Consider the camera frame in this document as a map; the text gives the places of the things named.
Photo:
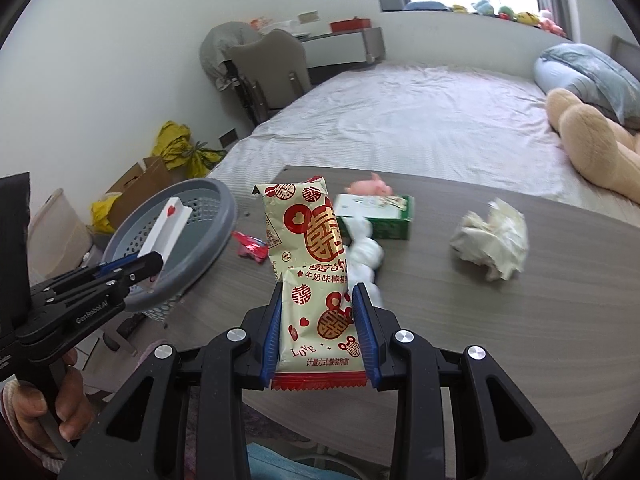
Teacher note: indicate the cream red snack packet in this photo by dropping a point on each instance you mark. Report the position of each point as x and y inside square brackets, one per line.
[300, 220]
[320, 330]

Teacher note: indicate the red candy wrapper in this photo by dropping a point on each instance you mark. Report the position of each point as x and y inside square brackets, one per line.
[250, 247]

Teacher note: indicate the yellow bag in cardboard box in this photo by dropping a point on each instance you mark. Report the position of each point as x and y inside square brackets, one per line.
[105, 215]

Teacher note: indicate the yellow plastic bag grey tie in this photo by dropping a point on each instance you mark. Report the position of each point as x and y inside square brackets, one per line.
[205, 160]

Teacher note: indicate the dark wall socket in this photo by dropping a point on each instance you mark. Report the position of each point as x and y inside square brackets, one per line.
[228, 139]

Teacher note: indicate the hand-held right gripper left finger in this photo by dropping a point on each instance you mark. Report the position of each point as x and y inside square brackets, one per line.
[272, 340]

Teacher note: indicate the blue face mask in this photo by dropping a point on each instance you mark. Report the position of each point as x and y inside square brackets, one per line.
[280, 462]

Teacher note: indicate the grey bed headboard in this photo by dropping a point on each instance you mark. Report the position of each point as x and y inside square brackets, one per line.
[627, 50]

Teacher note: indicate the bed with checked sheet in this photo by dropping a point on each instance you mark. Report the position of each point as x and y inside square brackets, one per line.
[400, 120]

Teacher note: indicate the pink pig toy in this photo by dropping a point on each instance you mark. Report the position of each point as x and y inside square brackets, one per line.
[367, 186]

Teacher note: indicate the large beige teddy bear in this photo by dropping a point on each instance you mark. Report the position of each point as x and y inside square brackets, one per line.
[590, 135]

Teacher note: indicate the blue cushion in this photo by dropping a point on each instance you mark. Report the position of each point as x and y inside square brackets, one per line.
[425, 6]

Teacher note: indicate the person's left hand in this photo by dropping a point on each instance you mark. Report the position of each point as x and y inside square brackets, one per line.
[75, 405]

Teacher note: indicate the green plush toy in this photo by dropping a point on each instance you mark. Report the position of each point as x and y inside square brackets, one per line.
[506, 12]

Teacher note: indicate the white grey desk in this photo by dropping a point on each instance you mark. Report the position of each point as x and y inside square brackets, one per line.
[345, 42]

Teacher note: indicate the brown cardboard box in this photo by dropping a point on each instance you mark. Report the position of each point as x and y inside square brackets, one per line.
[150, 180]

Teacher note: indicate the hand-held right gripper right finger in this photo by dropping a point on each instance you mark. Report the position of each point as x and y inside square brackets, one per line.
[364, 335]

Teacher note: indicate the grey perforated plastic basket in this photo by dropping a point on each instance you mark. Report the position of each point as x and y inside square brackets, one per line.
[210, 230]

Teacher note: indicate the red flat box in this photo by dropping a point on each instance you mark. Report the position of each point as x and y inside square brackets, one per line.
[350, 25]

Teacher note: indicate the white paper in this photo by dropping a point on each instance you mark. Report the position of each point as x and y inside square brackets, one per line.
[492, 240]

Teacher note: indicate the grey checked garment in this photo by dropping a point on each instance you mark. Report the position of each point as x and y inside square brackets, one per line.
[215, 45]

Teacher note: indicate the small white paper box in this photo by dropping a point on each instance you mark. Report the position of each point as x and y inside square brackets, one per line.
[309, 16]

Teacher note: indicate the yellow black plush toy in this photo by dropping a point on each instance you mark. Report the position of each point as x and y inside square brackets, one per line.
[527, 19]

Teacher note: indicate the small white box red heart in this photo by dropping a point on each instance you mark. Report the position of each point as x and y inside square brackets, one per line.
[165, 240]

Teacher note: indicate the small yellow plush toy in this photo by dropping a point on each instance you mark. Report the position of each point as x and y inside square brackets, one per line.
[461, 8]

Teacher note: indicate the pink plush toy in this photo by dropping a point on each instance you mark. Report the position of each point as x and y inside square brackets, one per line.
[552, 22]

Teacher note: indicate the white plastic bag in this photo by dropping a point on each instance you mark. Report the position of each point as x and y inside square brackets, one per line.
[365, 255]

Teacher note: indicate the grey beige chair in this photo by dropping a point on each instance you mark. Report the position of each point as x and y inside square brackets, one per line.
[270, 65]

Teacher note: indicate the blue plush toy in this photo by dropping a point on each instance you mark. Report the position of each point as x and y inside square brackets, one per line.
[482, 6]

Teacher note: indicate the green white carton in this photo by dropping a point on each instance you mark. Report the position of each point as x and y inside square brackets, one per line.
[380, 222]

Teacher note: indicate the light blue pillow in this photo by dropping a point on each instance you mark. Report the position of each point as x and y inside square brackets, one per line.
[585, 75]

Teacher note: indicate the white paper bag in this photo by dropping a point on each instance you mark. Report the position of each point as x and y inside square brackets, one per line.
[55, 235]

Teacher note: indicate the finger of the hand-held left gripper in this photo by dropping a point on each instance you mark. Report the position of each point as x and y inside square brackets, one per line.
[150, 266]
[115, 266]

